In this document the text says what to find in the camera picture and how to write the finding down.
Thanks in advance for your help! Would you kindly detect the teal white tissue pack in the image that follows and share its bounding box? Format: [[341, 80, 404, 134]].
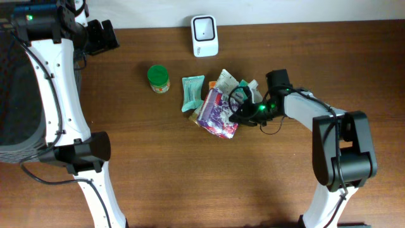
[[231, 80, 252, 104]]

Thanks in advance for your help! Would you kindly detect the white gold cap tube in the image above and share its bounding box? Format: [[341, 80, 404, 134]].
[[189, 69, 239, 125]]

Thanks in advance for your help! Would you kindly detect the purple red snack bag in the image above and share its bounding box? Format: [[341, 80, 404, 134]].
[[197, 88, 240, 139]]

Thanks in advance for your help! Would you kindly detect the green lid glass jar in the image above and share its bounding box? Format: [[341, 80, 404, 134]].
[[147, 65, 170, 94]]

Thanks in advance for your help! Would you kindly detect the teal wet wipes pack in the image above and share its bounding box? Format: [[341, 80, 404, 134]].
[[182, 75, 205, 112]]

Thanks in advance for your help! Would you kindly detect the orange tissue pack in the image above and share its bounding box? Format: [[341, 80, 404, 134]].
[[209, 81, 216, 89]]

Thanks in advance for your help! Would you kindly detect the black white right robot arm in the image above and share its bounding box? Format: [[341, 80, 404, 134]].
[[229, 69, 377, 227]]

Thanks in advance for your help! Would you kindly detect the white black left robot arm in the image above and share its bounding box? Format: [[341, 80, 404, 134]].
[[10, 1, 128, 227]]

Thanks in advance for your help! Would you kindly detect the white barcode scanner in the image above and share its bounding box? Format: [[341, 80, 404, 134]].
[[190, 15, 219, 58]]

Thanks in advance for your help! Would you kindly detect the grey plastic mesh basket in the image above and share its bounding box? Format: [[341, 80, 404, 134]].
[[1, 32, 90, 163]]

